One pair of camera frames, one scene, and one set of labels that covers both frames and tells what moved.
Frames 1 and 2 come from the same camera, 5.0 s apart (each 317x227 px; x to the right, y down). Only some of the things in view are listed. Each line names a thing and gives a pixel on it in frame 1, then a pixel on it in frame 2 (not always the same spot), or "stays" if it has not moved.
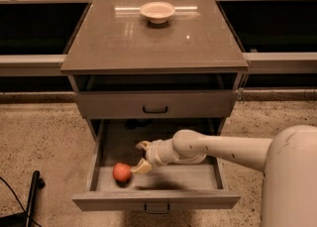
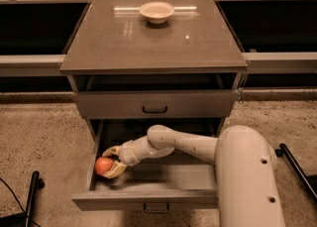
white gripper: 154,153 -> 129,154
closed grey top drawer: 158,104 stays
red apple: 122,173 -> 103,165
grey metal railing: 28,65 stays
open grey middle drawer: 170,185 stays
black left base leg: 26,219 stays
